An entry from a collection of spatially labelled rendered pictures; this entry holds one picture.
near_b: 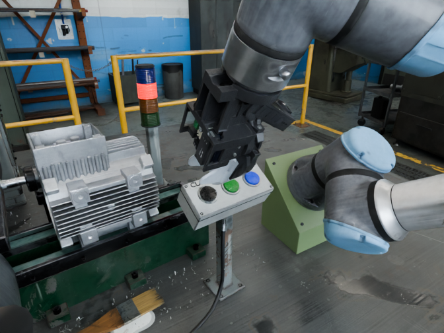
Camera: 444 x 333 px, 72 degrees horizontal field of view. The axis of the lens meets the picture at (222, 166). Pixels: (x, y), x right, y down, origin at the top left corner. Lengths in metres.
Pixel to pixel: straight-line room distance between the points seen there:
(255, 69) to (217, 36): 5.68
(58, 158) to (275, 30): 0.45
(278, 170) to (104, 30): 5.15
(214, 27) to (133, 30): 1.40
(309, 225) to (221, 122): 0.52
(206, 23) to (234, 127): 5.52
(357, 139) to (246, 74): 0.42
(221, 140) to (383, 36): 0.18
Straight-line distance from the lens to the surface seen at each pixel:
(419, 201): 0.59
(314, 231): 0.84
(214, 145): 0.34
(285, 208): 0.81
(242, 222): 0.92
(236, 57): 0.31
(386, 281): 0.84
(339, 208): 0.64
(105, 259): 0.72
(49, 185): 0.61
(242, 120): 0.37
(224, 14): 6.01
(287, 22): 0.28
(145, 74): 0.97
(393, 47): 0.31
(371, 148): 0.70
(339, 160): 0.69
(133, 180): 0.61
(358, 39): 0.30
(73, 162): 0.62
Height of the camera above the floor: 1.34
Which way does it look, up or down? 26 degrees down
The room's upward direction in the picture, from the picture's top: straight up
